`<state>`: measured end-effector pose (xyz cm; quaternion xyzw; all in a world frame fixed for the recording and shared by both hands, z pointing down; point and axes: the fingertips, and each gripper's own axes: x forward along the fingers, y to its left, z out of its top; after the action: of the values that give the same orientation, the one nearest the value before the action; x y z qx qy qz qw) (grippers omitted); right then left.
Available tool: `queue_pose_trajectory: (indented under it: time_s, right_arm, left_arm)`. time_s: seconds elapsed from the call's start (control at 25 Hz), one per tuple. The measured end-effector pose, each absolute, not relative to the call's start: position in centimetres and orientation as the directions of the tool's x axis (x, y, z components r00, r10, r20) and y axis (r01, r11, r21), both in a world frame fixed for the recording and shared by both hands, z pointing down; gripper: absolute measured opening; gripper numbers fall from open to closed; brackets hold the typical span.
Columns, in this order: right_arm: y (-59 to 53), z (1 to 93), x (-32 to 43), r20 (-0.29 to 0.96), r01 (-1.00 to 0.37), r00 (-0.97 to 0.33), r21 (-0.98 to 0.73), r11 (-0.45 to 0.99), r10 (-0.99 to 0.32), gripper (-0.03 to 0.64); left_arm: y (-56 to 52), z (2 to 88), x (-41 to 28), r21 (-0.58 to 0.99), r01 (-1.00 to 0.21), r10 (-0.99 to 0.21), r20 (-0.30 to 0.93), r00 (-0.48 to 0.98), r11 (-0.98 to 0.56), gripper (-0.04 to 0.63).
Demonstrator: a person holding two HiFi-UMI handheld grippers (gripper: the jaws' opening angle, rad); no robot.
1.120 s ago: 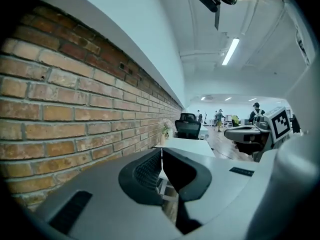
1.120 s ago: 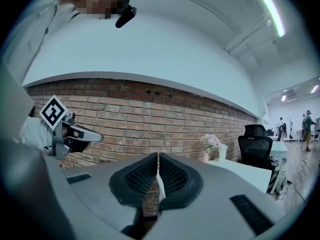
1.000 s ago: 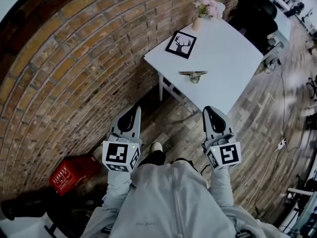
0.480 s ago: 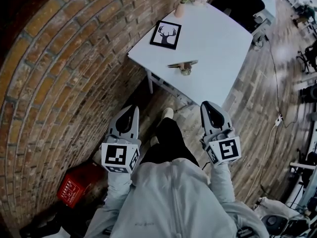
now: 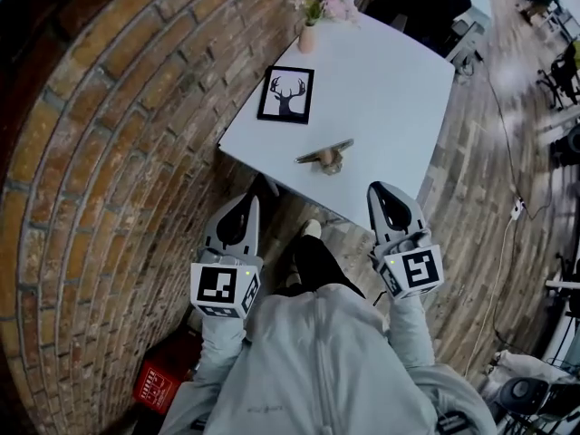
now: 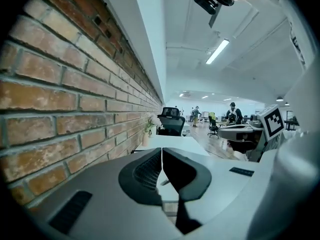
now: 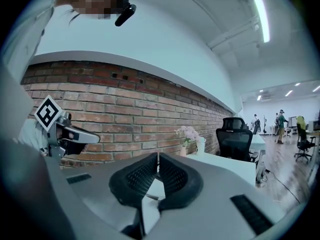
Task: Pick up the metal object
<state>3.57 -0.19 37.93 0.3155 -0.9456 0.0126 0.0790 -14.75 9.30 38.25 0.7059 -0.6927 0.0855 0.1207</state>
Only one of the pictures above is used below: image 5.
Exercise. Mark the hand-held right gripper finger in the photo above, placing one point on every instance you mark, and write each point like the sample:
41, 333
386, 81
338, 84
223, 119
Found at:
414, 211
374, 211

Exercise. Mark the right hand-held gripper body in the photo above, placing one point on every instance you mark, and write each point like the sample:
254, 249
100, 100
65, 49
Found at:
419, 267

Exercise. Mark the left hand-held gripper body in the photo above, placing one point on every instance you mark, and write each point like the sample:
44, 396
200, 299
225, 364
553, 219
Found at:
216, 288

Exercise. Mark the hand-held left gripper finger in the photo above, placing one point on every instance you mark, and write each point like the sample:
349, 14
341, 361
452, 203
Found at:
254, 229
213, 227

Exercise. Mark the silver metal object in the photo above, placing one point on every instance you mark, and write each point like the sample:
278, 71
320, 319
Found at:
325, 153

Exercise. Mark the person's right forearm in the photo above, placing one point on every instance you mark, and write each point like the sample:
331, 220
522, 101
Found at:
410, 333

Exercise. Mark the person's left forearm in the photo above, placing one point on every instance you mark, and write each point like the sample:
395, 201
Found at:
224, 340

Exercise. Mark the white table leg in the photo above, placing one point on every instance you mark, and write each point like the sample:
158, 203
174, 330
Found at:
272, 186

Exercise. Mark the person's light shoe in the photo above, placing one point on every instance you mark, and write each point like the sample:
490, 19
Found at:
312, 228

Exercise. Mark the person's black trouser legs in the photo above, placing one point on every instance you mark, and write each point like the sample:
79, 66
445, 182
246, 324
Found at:
317, 265

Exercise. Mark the white power strip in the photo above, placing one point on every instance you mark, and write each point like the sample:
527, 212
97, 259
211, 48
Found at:
517, 207

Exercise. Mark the red box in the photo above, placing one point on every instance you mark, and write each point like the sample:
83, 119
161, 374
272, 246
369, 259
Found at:
158, 379

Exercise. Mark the person's grey hooded torso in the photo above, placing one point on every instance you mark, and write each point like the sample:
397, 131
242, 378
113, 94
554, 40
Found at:
317, 370

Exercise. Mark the black framed deer picture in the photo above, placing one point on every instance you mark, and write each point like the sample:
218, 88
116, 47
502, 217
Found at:
286, 95

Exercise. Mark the white bag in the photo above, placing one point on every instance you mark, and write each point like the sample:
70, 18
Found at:
525, 363

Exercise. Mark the black round speaker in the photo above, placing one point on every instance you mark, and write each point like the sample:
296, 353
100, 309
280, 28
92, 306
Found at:
521, 394

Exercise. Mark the pink vase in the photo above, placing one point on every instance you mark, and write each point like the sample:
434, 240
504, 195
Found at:
306, 41

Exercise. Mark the black office chair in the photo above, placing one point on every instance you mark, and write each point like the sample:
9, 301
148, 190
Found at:
562, 77

